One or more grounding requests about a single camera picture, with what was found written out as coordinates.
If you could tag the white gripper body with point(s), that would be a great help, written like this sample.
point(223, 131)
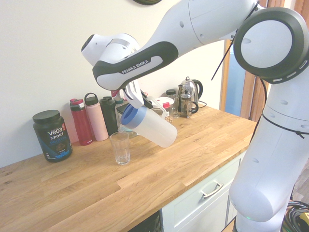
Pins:
point(135, 96)

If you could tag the translucent pitcher with blue lid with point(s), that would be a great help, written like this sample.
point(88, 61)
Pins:
point(154, 130)

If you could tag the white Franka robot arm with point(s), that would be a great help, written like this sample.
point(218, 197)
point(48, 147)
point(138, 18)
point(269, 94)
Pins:
point(207, 21)

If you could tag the red water bottle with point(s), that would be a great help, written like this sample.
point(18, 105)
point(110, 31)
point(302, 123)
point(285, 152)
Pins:
point(80, 123)

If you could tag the grey bottle with pink cap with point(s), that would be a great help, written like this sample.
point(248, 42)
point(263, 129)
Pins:
point(117, 97)

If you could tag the clear container with red clips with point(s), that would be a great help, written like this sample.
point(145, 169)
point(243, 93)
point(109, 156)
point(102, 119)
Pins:
point(166, 106)

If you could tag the glass jar with black lid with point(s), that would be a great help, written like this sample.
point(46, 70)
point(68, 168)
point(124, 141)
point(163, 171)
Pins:
point(174, 104)

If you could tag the black shaker bottle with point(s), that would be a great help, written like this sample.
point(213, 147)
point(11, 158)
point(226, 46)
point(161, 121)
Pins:
point(108, 116)

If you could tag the glass French press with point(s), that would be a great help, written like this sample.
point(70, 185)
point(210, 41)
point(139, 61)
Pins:
point(188, 104)

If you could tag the pink insulated bottle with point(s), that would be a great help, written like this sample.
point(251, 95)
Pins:
point(96, 120)

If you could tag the stainless steel electric kettle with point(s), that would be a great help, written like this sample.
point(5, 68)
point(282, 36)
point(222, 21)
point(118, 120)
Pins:
point(194, 88)

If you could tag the clear faceted drinking glass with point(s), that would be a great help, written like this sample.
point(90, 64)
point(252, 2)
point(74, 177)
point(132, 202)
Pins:
point(120, 149)

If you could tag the black Vega protein tub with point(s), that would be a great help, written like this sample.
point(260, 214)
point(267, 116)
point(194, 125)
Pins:
point(54, 137)

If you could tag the pale green cabinet drawer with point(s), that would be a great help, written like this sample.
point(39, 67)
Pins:
point(193, 207)

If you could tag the dark under-counter appliance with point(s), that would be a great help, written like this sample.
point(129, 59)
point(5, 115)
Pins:
point(150, 223)

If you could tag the yellow box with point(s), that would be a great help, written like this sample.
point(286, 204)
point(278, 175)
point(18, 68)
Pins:
point(304, 221)

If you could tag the black round wall object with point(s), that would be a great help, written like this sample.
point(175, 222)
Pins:
point(147, 1)

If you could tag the wooden door frame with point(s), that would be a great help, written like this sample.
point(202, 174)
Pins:
point(251, 96)

